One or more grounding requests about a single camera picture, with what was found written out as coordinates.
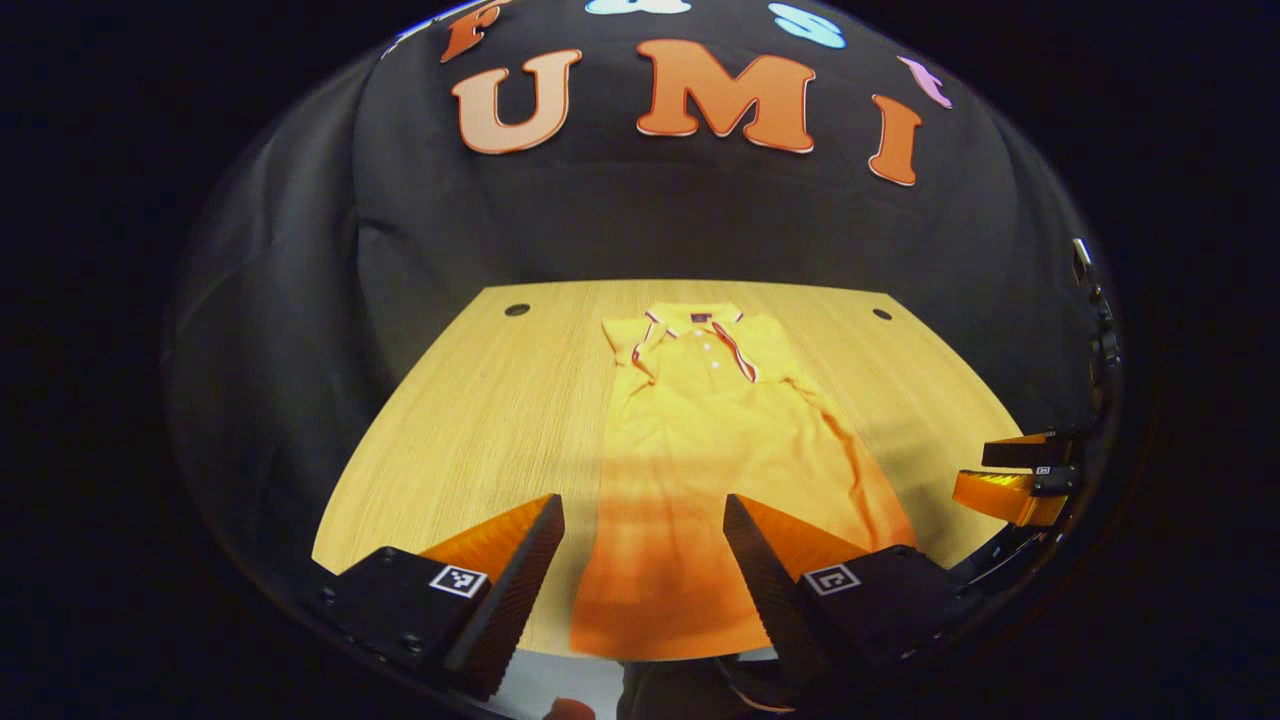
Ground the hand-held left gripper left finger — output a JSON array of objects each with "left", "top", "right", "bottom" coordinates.
[{"left": 312, "top": 493, "right": 566, "bottom": 701}]

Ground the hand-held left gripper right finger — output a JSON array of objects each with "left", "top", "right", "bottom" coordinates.
[{"left": 722, "top": 493, "right": 986, "bottom": 691}]

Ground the orange T-shirt with striped collar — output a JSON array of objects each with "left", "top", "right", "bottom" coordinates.
[{"left": 568, "top": 302, "right": 919, "bottom": 663}]

